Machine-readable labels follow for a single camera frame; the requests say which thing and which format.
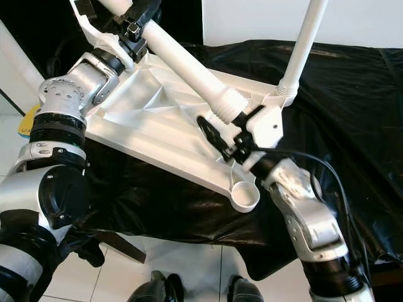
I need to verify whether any black door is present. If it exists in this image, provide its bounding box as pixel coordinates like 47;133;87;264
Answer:
9;0;202;70

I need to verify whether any white plastic table top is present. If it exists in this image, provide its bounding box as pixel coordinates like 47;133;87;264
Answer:
85;50;290;213

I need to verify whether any grey robot left foot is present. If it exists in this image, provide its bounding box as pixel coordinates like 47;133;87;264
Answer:
126;271;183;302

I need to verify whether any black plastic table sheet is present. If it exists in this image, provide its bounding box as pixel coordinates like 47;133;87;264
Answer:
63;40;403;281

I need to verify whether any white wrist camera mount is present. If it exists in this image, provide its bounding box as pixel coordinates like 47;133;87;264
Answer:
69;0;133;73
242;103;284;171

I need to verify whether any yellow bin with blue band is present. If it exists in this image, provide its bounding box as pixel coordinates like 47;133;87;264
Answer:
18;104;42;138

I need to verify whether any grey robot foot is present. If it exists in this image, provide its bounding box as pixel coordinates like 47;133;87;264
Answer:
126;271;183;302
227;276;265;302

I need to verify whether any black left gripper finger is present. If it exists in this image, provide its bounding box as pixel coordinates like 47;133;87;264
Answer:
129;0;164;26

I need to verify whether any grey robot right foot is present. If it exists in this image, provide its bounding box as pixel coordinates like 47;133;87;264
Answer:
227;276;265;302

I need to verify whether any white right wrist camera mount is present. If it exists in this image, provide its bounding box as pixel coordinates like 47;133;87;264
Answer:
242;103;284;171

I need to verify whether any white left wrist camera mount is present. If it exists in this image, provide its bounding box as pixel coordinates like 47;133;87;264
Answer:
69;0;133;73

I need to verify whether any dark wooden table leg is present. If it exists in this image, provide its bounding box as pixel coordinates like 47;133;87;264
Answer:
94;230;147;264

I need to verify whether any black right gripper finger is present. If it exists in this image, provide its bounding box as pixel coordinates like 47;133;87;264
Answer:
196;116;235;158

